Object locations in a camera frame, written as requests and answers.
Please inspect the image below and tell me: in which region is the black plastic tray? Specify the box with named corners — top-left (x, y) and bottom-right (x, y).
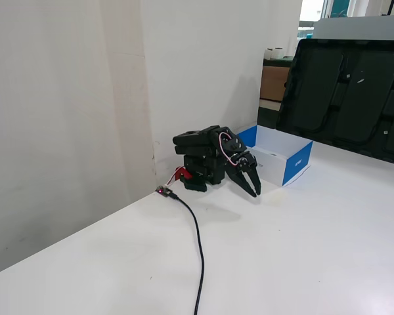
top-left (275, 38), bottom-right (394, 167)

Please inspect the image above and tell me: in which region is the white red servo wire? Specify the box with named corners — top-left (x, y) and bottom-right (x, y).
top-left (217, 131), bottom-right (239, 166)

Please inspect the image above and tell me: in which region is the blue and white cardboard box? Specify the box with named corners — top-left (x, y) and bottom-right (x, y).
top-left (235, 124), bottom-right (314, 188)

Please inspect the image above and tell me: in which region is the small controller board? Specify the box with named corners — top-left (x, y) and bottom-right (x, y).
top-left (154, 185), bottom-right (175, 199)

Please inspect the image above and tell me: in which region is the red table clamp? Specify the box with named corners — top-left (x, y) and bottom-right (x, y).
top-left (172, 166), bottom-right (193, 182)

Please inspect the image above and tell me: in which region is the black usb cable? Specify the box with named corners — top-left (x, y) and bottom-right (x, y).
top-left (170, 192), bottom-right (206, 315)

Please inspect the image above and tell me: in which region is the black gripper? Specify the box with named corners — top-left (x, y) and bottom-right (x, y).
top-left (227, 150), bottom-right (262, 198)

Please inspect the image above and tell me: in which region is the brown cardboard box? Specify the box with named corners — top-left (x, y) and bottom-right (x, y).
top-left (259, 65), bottom-right (291, 102)

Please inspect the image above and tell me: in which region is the gray flat panel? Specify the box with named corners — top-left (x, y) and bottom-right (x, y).
top-left (312, 14), bottom-right (394, 42)

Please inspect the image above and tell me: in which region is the white red board wire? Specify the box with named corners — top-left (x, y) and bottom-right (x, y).
top-left (164, 171), bottom-right (180, 188)

